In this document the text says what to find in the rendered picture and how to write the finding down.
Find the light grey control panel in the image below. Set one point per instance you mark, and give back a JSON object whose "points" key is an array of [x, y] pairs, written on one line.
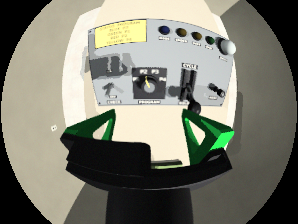
{"points": [[125, 54]]}

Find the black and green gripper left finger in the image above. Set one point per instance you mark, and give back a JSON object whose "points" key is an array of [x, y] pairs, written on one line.
{"points": [[87, 127]]}

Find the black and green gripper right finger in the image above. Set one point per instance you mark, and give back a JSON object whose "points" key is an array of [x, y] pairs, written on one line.
{"points": [[217, 135]]}

